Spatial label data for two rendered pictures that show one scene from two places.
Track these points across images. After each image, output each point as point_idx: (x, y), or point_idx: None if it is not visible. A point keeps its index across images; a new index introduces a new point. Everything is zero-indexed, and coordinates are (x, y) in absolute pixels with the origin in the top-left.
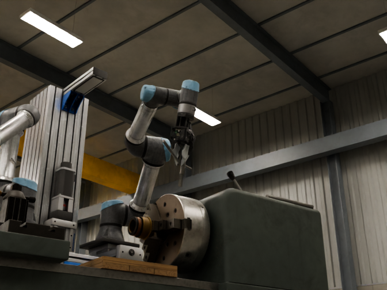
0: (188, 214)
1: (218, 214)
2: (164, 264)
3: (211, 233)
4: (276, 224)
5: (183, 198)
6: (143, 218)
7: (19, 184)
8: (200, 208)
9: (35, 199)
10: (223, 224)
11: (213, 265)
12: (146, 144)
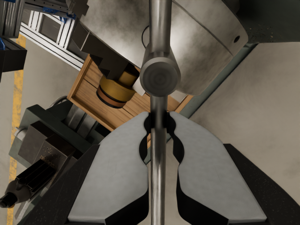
0: (206, 88)
1: (279, 30)
2: (182, 108)
3: (242, 15)
4: None
5: (186, 68)
6: (122, 100)
7: (4, 204)
8: (230, 50)
9: (25, 182)
10: (280, 41)
11: None
12: None
